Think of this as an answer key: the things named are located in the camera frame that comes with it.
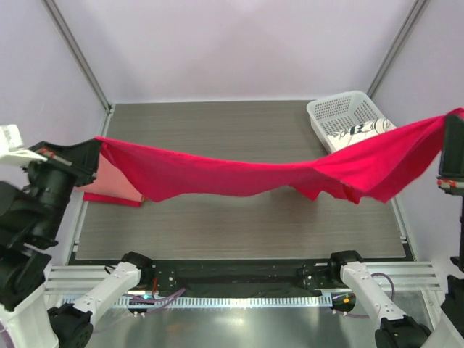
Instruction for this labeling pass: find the right aluminium frame post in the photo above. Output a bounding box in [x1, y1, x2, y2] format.
[366, 0, 430, 99]

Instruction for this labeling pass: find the white perforated plastic basket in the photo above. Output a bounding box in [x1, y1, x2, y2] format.
[307, 91, 384, 154]

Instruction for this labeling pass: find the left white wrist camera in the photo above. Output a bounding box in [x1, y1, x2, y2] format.
[1, 125, 47, 167]

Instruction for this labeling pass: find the folded salmon pink t shirt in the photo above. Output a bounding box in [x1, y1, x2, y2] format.
[75, 155, 144, 201]

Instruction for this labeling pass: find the white printed t shirt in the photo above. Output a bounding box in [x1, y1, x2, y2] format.
[327, 117, 397, 154]

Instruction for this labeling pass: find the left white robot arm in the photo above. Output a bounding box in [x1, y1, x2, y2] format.
[1, 139, 154, 347]

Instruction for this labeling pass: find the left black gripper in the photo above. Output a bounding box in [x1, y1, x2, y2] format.
[24, 134, 104, 239]

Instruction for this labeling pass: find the slotted grey cable duct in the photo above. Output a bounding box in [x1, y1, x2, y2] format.
[108, 294, 333, 310]

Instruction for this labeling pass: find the aluminium frame post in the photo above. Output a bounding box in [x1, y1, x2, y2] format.
[41, 0, 111, 112]
[366, 0, 430, 99]

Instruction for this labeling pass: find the crimson red t shirt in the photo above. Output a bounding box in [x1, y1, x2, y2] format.
[97, 115, 445, 204]

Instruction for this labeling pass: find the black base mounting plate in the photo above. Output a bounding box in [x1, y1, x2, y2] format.
[137, 257, 347, 294]

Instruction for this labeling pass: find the left aluminium frame post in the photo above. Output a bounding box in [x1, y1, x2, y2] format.
[41, 0, 111, 112]

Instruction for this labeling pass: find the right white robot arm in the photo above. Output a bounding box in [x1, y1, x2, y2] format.
[326, 112, 463, 347]

